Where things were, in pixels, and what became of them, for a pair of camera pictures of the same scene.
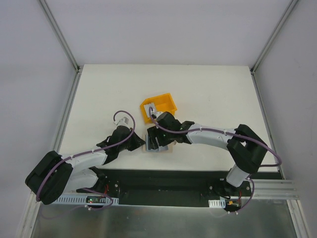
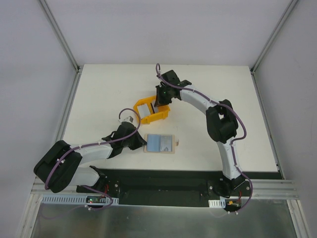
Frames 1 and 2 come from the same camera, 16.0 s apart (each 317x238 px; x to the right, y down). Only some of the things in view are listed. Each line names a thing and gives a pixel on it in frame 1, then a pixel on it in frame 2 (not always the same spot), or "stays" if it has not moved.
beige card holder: x=146 y=147 stays
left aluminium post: x=77 y=68 stays
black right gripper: x=153 y=136 -> x=161 y=98
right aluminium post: x=289 y=8 stays
